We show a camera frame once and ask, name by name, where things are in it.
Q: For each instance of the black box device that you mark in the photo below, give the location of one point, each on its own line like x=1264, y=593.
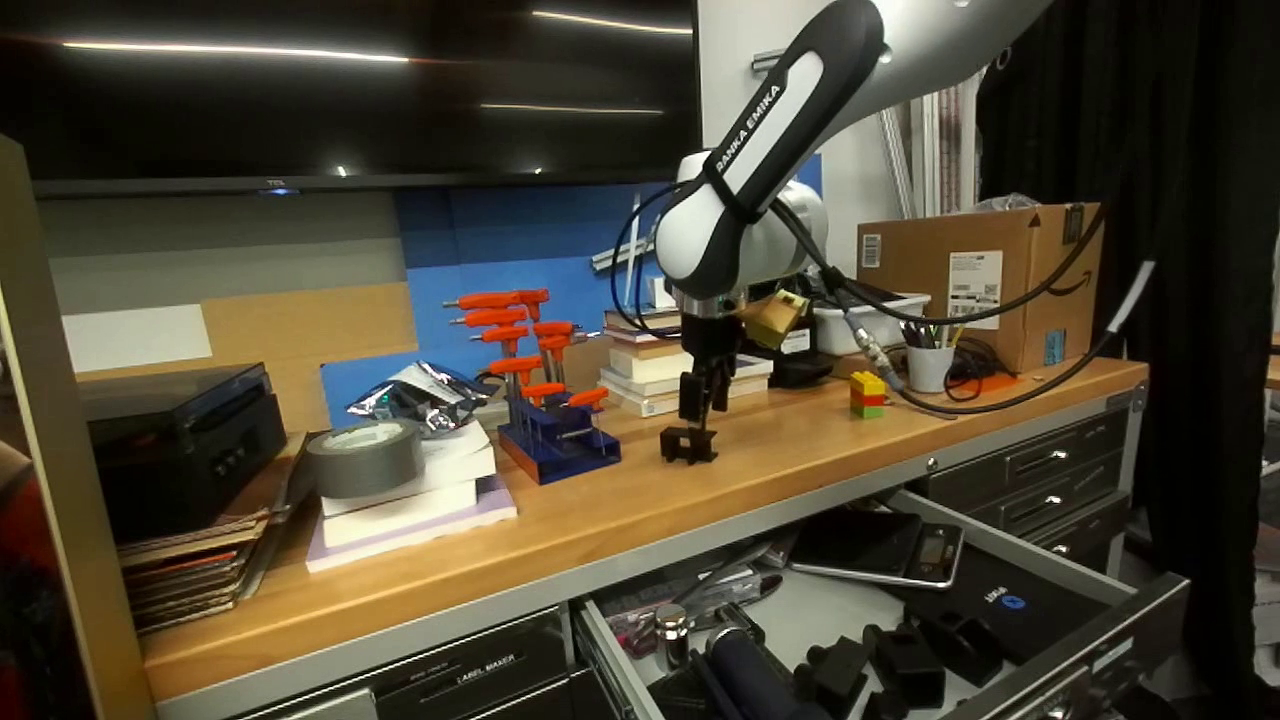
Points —
x=184, y=453

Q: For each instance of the red edged book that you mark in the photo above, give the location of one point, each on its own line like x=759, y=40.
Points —
x=647, y=346

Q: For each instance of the stack of dark sheets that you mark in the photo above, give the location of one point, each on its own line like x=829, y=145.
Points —
x=202, y=574

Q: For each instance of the white pen cup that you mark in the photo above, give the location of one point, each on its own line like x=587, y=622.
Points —
x=931, y=369

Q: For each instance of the brown cork panel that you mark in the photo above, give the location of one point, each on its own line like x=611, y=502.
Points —
x=307, y=346

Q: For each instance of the cardboard shipping box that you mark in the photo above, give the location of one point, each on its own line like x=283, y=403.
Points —
x=1025, y=266

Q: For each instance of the round silver knob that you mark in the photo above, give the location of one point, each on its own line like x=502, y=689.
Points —
x=672, y=626

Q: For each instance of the white storage bin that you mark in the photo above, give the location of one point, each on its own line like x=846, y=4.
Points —
x=867, y=326

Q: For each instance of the black curtain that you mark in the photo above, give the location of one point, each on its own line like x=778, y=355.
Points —
x=1174, y=266

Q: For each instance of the black box with blue logo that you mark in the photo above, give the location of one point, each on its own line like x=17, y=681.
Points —
x=1012, y=607

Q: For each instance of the thick white book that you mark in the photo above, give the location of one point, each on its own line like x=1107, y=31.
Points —
x=647, y=374

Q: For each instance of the grey duct tape roll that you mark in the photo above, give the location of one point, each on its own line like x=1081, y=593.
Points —
x=360, y=460

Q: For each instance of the dark cover book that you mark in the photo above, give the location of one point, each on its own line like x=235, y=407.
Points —
x=647, y=322

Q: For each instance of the grey metal drawer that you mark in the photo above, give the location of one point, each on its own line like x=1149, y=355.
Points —
x=853, y=607

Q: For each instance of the white paper sheet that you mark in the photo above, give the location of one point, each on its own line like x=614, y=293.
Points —
x=133, y=342

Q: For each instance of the orange hex keys blue stand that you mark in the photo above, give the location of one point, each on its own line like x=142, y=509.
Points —
x=544, y=415

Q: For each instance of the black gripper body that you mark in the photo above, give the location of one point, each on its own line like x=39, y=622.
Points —
x=708, y=350

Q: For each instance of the large black screen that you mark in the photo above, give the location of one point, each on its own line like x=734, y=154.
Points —
x=333, y=123

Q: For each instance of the small black lugged box part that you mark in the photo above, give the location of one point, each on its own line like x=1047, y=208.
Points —
x=684, y=444

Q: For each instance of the wooden upright post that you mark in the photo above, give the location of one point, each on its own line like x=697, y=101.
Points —
x=95, y=465

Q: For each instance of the crumpled silver bag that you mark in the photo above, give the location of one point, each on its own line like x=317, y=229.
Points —
x=442, y=397

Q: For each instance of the yellow red green lego stack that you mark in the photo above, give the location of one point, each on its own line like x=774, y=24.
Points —
x=870, y=394

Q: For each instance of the orange mat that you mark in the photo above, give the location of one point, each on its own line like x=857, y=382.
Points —
x=987, y=391

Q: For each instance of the black pronged bracket block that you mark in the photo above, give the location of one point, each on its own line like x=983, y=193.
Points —
x=835, y=668

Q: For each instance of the blue backboard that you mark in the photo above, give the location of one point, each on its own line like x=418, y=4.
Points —
x=532, y=240

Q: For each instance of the purple board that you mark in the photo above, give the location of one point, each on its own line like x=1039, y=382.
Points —
x=442, y=543

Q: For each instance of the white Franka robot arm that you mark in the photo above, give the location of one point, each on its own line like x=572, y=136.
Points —
x=745, y=233

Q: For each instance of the black rectangular block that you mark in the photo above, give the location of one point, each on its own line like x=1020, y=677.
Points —
x=905, y=662

